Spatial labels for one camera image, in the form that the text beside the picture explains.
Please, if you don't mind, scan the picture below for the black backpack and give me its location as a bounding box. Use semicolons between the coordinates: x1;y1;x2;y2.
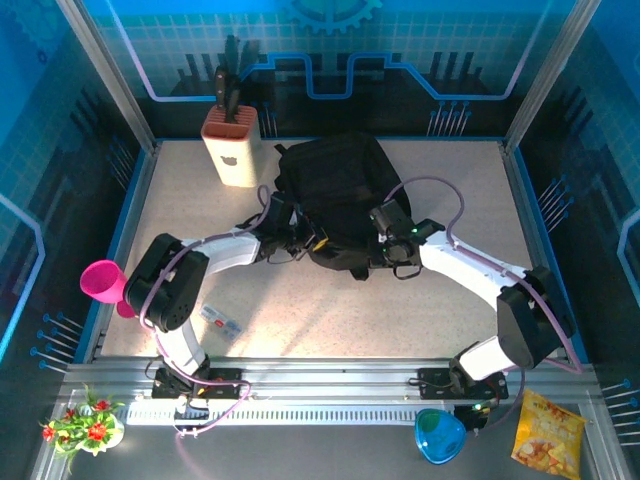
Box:
273;130;414;281

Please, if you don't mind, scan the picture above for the small card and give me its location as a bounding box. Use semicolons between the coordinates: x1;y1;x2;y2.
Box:
199;303;243;341

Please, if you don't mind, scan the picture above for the beige knife block orange top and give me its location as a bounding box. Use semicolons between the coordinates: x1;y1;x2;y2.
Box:
200;104;264;189

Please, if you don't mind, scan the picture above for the black controller box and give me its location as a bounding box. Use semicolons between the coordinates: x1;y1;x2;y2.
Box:
453;402;494;434

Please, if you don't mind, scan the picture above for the pink plastic goblet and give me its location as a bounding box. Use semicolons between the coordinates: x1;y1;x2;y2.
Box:
79;259;136;320

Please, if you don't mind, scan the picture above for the blue plastic bowl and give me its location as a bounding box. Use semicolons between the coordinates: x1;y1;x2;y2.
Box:
414;408;469;466

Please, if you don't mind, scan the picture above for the yellow snack bag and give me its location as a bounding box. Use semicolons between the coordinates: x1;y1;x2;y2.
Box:
509;389;589;480

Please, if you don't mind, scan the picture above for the artificial red flower pot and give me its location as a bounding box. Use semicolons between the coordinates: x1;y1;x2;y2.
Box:
38;382;126;474

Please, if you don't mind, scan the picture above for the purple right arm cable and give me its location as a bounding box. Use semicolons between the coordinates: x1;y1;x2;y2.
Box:
387;175;584;431

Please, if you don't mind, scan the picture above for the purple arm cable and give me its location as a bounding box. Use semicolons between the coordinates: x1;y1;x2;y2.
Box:
139;184;274;476
387;175;584;431

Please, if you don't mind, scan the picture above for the aluminium side rail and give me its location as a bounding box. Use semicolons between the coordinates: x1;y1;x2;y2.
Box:
499;140;571;361
92;140;162;362

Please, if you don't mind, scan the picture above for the aluminium rail beam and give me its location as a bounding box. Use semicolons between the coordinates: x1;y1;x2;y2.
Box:
62;355;601;404

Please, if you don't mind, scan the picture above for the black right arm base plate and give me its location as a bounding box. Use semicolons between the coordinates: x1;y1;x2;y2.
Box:
417;366;510;401

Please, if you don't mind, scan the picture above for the small black handled knife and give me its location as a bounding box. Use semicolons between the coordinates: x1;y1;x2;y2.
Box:
224;85;242;124

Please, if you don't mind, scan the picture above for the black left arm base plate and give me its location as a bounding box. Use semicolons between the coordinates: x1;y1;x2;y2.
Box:
151;366;245;401

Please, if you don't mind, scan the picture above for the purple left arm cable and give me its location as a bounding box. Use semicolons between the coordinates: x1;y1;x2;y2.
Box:
139;184;274;476

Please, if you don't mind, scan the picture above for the large black handled knife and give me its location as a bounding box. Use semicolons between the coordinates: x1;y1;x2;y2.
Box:
213;66;230;124

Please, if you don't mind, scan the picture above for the white slotted cable duct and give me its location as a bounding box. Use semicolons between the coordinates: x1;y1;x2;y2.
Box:
122;403;426;427

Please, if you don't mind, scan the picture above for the aluminium frame post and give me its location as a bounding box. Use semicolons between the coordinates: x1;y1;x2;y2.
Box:
54;0;161;154
499;0;604;156

